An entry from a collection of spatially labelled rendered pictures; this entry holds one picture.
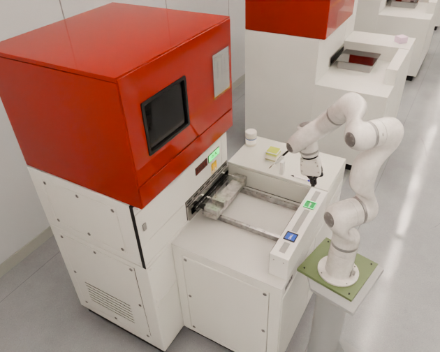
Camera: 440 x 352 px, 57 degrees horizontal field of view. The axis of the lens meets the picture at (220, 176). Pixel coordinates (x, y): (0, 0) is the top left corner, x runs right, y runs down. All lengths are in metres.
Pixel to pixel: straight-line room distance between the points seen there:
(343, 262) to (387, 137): 0.64
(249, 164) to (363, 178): 0.96
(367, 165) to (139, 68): 0.91
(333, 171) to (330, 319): 0.81
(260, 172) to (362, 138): 1.01
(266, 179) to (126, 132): 1.08
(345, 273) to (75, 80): 1.40
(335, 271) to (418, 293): 1.30
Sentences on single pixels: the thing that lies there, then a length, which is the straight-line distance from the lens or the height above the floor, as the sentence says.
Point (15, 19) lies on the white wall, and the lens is 3.09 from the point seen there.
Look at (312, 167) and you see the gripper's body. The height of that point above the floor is 1.22.
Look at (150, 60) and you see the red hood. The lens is 1.60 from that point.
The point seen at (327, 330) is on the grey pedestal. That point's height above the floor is 0.46.
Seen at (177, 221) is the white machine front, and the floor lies 0.91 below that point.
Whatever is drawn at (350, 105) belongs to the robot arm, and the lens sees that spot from 1.60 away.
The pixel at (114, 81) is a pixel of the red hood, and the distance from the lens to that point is 1.47.
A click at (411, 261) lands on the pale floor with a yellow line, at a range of 3.39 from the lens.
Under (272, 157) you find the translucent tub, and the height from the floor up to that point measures 1.00.
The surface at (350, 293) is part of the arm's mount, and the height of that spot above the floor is 0.83.
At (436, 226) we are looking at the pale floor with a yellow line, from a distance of 3.75.
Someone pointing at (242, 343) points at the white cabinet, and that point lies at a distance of 2.49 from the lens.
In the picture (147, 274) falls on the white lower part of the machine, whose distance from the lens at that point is 2.10.
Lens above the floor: 2.36
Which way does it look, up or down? 37 degrees down
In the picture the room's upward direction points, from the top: 3 degrees counter-clockwise
